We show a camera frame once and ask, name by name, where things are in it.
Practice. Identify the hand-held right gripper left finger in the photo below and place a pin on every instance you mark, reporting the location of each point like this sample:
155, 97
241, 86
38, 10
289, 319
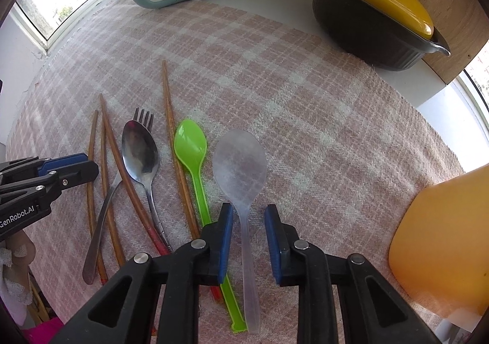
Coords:
227, 237

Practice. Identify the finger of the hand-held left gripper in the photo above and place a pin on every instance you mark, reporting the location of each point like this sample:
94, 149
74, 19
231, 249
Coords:
65, 161
78, 173

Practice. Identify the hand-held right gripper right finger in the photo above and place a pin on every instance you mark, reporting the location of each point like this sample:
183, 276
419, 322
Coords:
272, 241

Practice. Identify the metal fork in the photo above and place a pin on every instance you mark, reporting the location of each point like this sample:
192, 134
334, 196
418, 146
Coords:
100, 229

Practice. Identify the metal spoon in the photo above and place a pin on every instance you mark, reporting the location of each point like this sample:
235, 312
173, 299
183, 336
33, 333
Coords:
139, 153

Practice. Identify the translucent plastic spoon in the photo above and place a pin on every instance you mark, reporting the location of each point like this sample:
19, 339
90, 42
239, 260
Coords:
238, 168

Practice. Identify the green plastic spoon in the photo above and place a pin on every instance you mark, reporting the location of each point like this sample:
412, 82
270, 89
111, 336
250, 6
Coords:
190, 149

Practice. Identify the yellow plastic container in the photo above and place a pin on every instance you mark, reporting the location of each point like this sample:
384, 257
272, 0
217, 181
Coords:
439, 237

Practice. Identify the person's left forearm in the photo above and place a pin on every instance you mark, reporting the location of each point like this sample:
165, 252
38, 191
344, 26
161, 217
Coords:
13, 283

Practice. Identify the person's left hand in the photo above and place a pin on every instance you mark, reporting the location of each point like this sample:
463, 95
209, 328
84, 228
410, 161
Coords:
19, 248

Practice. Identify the magenta cloth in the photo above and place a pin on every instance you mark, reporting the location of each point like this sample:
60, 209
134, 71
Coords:
42, 330

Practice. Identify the pink plaid cloth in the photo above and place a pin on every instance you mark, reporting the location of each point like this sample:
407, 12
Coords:
286, 118

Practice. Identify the black ceramic pot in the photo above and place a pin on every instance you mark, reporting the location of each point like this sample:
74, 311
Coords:
355, 31

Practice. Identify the white window frame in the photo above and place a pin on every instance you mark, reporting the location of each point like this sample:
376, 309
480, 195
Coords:
42, 36
472, 92

